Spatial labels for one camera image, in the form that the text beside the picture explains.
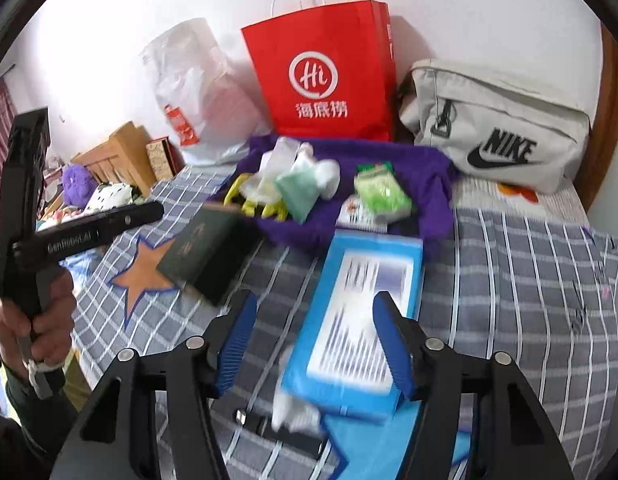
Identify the green tissue packet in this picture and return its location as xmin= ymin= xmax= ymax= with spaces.
xmin=354 ymin=170 xmax=414 ymax=223

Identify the white flowered bedsheet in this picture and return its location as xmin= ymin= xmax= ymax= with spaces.
xmin=451 ymin=177 xmax=590 ymax=218

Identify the grey checked blanket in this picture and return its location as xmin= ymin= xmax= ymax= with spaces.
xmin=64 ymin=162 xmax=618 ymax=480

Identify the purple plush toy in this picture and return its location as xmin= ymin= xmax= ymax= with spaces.
xmin=61 ymin=164 xmax=100 ymax=207

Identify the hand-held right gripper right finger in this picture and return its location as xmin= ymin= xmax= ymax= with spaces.
xmin=371 ymin=291 xmax=575 ymax=480

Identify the black rectangular object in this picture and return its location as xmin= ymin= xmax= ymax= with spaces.
xmin=234 ymin=409 xmax=330 ymax=461

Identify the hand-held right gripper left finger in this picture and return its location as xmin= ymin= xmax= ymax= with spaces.
xmin=49 ymin=290 xmax=260 ymax=480

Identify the white plastic shopping bag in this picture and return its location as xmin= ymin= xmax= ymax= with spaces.
xmin=140 ymin=17 xmax=270 ymax=166

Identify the red paper shopping bag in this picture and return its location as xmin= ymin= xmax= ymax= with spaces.
xmin=240 ymin=0 xmax=395 ymax=143

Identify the light green sponge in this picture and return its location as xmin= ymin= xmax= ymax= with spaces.
xmin=275 ymin=169 xmax=322 ymax=223

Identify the white crumpled tissue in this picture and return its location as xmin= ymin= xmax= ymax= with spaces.
xmin=271 ymin=392 xmax=325 ymax=433

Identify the person's left forearm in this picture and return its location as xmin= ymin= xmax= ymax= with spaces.
xmin=0 ymin=360 xmax=82 ymax=480

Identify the grey sling bag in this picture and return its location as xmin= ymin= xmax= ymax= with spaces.
xmin=398 ymin=58 xmax=592 ymax=195

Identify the blue cardboard box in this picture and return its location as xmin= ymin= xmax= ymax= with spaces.
xmin=280 ymin=230 xmax=424 ymax=420

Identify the red striped curtain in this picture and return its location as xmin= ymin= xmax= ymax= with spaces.
xmin=0 ymin=82 xmax=17 ymax=161

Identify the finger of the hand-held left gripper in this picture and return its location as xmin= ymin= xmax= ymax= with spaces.
xmin=101 ymin=201 xmax=165 ymax=241

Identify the red and white packet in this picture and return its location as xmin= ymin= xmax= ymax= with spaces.
xmin=336 ymin=195 xmax=390 ymax=233

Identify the thin green packet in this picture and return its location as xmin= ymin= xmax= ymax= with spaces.
xmin=356 ymin=161 xmax=395 ymax=178

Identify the person's left hand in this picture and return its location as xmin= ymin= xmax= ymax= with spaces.
xmin=0 ymin=262 xmax=76 ymax=381

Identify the purple towel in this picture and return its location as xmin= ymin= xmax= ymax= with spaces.
xmin=206 ymin=134 xmax=457 ymax=256

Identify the dark green box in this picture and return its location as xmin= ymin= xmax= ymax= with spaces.
xmin=156 ymin=207 xmax=265 ymax=306

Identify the clear plastic bag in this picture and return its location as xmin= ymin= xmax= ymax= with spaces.
xmin=239 ymin=136 xmax=315 ymax=201

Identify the white spotted pillow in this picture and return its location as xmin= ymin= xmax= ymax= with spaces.
xmin=84 ymin=182 xmax=134 ymax=211

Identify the wooden headboard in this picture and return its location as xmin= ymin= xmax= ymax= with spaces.
xmin=71 ymin=121 xmax=157 ymax=198

